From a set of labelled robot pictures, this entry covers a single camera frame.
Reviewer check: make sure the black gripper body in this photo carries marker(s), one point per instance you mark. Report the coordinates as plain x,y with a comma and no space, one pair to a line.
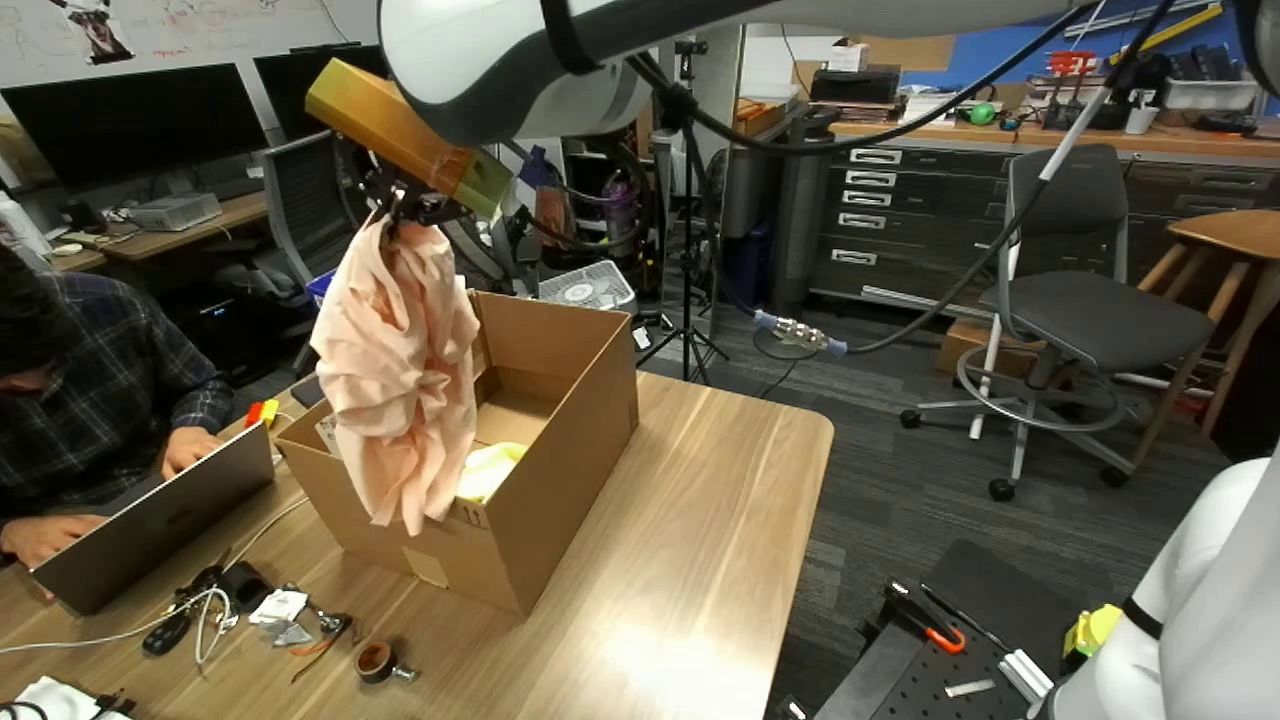
414,186

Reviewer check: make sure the peach cloth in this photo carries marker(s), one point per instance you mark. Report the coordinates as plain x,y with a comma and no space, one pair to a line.
403,375

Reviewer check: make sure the brown cardboard box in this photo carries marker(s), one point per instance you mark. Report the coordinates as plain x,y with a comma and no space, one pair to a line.
563,455

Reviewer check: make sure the small cardboard box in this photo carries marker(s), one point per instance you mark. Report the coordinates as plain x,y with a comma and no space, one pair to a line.
967,345

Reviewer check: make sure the person left hand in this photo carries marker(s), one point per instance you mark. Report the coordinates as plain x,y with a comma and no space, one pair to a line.
191,449

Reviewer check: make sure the person right hand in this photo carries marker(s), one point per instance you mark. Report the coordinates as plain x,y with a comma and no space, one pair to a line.
43,537

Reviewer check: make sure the grey framed mesh chair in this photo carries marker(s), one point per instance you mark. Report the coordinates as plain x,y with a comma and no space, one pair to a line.
302,206

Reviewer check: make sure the black computer monitor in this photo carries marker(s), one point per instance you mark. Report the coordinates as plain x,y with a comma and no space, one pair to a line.
284,87
135,124

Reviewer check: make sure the white plastic bin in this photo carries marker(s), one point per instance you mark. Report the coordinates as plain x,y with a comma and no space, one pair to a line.
584,284

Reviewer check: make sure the metal shelf rack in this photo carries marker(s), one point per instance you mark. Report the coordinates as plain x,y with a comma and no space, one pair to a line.
625,201

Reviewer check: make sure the black phone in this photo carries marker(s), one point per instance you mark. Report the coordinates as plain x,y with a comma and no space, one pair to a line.
311,388

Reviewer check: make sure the black tripod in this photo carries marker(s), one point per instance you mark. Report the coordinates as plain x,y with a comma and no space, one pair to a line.
690,266

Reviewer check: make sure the grey round trash can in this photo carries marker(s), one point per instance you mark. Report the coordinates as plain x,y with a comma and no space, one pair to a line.
746,215

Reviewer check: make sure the person in plaid shirt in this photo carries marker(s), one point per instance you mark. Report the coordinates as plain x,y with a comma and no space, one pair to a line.
93,385

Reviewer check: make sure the dog picture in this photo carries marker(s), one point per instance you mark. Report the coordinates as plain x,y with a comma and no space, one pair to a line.
103,29

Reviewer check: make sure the tall dark grey cylinder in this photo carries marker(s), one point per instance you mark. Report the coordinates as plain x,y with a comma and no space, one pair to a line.
806,225

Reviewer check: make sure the silver laptop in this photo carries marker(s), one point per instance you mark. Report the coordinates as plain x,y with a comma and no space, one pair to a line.
146,527

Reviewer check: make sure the black pouch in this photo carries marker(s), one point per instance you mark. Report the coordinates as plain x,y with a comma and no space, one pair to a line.
246,584

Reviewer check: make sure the white paper slip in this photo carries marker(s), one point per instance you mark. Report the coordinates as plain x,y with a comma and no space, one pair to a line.
279,605

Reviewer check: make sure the clear plastic bag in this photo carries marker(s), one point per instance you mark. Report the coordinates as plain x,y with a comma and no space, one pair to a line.
323,624

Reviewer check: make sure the brown tape roll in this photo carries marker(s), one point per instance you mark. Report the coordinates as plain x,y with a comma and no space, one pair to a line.
378,662

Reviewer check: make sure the black remote control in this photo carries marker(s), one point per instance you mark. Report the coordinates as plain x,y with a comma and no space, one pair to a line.
171,630

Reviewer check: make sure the flat cardboard carton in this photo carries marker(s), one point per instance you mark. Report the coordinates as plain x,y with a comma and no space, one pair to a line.
907,54

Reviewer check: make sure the wooden workbench top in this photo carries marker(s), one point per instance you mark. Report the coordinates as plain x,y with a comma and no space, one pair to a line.
934,136

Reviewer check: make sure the blue panel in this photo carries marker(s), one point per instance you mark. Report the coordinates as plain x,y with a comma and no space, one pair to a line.
1003,54

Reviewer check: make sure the magazine paper stack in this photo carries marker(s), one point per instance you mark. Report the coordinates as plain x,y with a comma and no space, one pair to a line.
53,703

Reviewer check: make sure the black drafting chair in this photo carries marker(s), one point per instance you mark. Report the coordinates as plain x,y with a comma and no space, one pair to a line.
1105,323

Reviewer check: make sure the yellow green tape patch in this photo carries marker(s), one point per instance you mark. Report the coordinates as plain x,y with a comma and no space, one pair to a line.
1092,630

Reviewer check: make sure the wooden stool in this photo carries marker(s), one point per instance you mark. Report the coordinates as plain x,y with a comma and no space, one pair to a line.
1242,235

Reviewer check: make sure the wooden wall desk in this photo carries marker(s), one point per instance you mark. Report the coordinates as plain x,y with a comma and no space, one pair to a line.
173,237

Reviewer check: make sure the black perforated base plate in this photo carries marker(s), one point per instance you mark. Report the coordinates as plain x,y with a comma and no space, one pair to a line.
881,686

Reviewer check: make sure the silver metal bracket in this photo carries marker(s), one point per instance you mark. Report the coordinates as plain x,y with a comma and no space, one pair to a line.
1023,673

